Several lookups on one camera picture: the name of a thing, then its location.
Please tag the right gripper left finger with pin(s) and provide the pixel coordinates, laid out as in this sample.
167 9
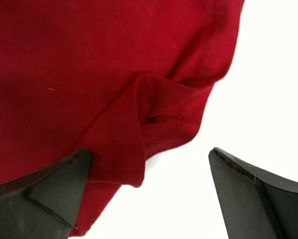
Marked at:
45 204

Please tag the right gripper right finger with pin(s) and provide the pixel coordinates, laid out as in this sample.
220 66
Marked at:
255 203

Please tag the red garment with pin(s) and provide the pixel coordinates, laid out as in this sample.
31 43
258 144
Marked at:
126 79

